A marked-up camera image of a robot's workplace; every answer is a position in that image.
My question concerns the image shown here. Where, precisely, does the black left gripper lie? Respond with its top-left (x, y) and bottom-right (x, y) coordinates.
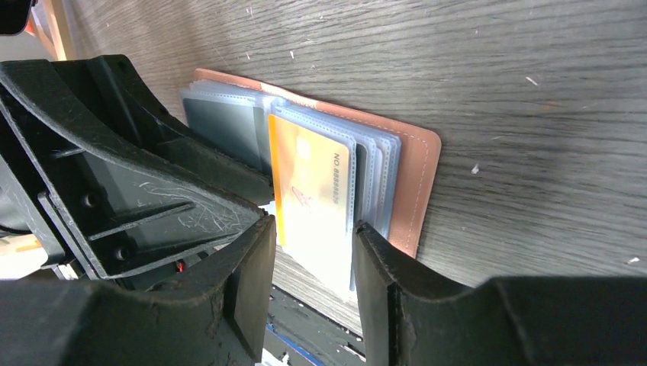
top-left (1, 59), bottom-right (262, 280)

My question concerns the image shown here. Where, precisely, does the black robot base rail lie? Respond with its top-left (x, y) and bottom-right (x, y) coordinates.
top-left (261, 286), bottom-right (366, 365)

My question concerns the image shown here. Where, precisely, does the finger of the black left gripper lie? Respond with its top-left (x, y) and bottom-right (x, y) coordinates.
top-left (53, 54), bottom-right (274, 206)

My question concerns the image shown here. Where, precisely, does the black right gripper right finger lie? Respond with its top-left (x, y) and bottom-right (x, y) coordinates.
top-left (353, 221), bottom-right (646, 365)

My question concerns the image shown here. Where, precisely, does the yellow credit card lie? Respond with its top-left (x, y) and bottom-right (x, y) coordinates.
top-left (269, 114), bottom-right (354, 300)

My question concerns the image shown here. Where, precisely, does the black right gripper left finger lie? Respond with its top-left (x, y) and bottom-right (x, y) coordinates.
top-left (1, 215), bottom-right (276, 365)

